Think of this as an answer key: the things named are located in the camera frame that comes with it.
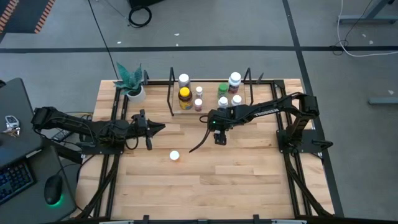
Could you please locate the silver metal bracket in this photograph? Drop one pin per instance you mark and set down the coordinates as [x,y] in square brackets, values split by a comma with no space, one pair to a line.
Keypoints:
[289,221]
[116,222]

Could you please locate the multivitamin gummies bottle white cap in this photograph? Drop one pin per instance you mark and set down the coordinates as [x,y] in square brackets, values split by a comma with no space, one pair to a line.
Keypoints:
[184,80]

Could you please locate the fish oil bottle yellow cap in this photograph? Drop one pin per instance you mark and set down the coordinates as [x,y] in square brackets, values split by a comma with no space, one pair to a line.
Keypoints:
[185,99]

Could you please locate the black aluminium table frame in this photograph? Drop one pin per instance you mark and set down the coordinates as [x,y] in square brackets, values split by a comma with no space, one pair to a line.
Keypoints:
[109,199]

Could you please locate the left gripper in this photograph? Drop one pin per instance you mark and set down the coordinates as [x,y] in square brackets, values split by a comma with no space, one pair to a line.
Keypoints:
[140,127]

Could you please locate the white melatonin bottle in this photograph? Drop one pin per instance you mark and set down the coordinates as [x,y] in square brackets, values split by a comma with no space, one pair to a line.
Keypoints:
[223,101]

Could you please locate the green cap pill bottle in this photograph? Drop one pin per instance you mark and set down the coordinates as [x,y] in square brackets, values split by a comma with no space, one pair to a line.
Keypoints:
[222,89]

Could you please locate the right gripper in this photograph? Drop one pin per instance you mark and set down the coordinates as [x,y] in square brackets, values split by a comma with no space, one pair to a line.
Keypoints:
[220,138]

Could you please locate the black computer mouse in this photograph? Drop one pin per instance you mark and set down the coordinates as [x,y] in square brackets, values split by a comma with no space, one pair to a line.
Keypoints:
[53,188]

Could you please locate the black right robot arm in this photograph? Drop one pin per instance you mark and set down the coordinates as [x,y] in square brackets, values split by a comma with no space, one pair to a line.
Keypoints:
[248,112]

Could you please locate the bunch of keys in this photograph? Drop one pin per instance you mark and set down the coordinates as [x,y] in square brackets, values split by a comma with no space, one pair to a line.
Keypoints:
[12,124]

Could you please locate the large amber vial white cap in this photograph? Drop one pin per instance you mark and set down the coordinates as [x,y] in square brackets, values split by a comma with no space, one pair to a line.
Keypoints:
[174,155]

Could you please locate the black floor mat orange stripes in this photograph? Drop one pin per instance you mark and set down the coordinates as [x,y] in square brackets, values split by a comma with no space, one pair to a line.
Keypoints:
[28,15]

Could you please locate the black equipment case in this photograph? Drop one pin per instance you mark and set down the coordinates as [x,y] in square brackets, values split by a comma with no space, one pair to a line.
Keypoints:
[146,2]

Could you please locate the potted snake plant white pot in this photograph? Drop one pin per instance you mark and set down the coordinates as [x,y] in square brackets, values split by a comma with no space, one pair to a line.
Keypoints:
[132,84]

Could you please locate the black keyboard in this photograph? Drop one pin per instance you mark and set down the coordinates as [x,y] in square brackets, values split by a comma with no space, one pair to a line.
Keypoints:
[14,182]

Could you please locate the large dark-label bottle white cap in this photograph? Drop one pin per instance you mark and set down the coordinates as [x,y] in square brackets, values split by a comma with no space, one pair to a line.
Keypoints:
[234,81]

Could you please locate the gray desk leg base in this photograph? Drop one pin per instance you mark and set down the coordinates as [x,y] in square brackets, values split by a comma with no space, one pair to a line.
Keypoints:
[382,100]
[367,19]

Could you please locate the small all-white pill bottle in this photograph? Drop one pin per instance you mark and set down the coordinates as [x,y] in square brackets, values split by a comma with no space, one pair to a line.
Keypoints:
[199,91]

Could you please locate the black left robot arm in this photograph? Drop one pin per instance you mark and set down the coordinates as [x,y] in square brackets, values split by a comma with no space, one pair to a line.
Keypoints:
[77,126]

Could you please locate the pink Pepto bottle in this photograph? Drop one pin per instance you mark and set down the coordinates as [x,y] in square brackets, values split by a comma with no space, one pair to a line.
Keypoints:
[198,104]

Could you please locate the small amber vial white cap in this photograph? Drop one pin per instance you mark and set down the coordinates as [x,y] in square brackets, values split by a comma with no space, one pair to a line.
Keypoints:
[236,99]

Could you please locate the dark gray desk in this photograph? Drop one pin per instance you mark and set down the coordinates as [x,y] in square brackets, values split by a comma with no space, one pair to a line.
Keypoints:
[18,102]

